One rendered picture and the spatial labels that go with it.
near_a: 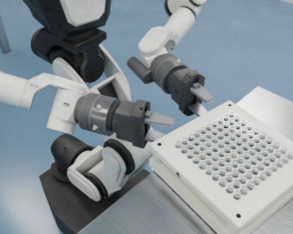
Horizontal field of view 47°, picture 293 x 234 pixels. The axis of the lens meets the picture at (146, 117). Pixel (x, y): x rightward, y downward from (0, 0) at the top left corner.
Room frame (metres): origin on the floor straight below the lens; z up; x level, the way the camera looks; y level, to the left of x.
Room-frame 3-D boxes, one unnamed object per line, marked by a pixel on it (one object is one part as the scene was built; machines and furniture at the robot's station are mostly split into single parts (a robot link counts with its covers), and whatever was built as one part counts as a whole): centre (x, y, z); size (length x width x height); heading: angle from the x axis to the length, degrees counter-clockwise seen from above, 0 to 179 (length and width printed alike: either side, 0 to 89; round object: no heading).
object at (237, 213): (0.48, -0.18, 0.96); 0.25 x 0.24 x 0.02; 127
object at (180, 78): (0.72, -0.09, 0.97); 0.12 x 0.10 x 0.13; 29
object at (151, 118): (0.54, -0.03, 1.00); 0.06 x 0.03 x 0.02; 69
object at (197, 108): (0.64, -0.13, 0.94); 0.06 x 0.03 x 0.02; 29
